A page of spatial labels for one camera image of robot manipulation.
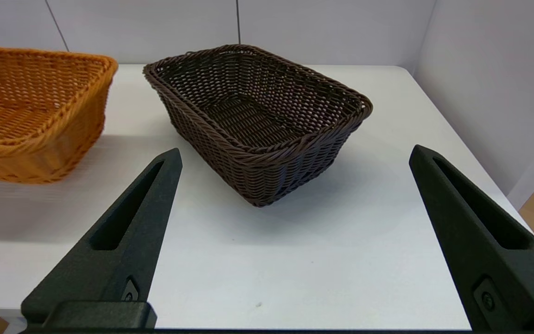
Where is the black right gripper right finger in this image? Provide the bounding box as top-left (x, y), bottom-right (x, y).
top-left (409, 145), bottom-right (534, 331)

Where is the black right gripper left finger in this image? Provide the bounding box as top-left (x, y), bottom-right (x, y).
top-left (21, 148), bottom-right (183, 324)

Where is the orange wicker basket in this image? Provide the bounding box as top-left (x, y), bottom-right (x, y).
top-left (0, 45), bottom-right (119, 184)

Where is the dark brown wicker basket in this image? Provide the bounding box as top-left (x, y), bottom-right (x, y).
top-left (143, 44), bottom-right (373, 207)

